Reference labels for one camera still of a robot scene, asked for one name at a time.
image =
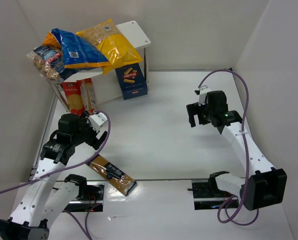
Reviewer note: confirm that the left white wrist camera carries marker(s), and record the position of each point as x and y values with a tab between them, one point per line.
97	120

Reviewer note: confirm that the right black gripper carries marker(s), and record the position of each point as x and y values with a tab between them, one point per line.
196	113

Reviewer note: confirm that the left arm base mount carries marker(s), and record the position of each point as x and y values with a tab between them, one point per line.
91	200

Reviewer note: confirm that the yellow pasta bag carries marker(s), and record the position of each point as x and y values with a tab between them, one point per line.
112	44

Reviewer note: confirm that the dark La Sicilia spaghetti pack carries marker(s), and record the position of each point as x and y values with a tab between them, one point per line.
113	175

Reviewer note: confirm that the blue pasta bag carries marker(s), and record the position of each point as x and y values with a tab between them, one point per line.
78	52

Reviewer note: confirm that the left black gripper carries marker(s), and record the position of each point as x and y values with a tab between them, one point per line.
94	139

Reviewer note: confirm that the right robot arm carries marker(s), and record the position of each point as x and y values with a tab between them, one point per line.
265	184

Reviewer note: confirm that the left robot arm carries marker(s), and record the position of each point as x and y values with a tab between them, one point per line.
39	207

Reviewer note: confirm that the clear red spaghetti pack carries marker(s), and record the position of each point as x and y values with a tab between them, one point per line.
87	95

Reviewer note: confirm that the white two-tier shelf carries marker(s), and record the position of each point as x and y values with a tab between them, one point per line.
136	37

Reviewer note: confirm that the blue Barilla pasta box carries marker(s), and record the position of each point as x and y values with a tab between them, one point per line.
132	82

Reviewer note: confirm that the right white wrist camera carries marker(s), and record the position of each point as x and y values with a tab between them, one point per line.
202	93

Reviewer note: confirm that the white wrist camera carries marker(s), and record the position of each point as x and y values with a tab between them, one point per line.
97	120
202	93

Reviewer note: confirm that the clear mixed pasta bag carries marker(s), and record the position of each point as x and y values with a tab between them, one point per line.
49	61

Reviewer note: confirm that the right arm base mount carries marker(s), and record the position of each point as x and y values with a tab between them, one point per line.
206	197

